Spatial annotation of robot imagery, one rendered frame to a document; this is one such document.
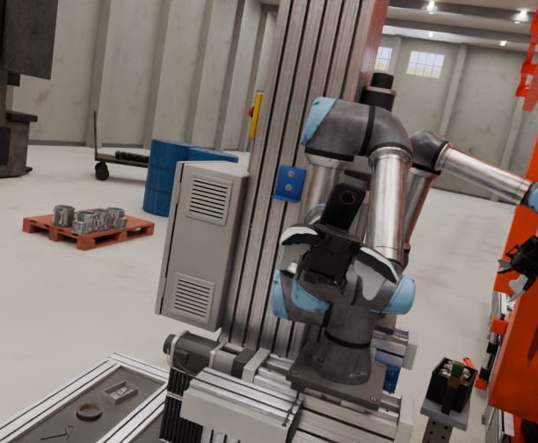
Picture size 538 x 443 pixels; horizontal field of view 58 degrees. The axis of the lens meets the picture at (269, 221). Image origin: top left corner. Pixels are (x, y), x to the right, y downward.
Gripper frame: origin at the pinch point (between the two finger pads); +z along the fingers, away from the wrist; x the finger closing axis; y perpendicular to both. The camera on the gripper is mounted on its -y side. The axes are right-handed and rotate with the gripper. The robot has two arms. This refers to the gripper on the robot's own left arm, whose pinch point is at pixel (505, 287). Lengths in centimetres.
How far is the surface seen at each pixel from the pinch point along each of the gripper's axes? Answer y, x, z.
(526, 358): -27.8, 1.4, 18.1
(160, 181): 136, -391, 292
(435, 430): -33, 0, 71
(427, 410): -14, 9, 55
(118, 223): 144, -243, 261
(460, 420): -24, 12, 50
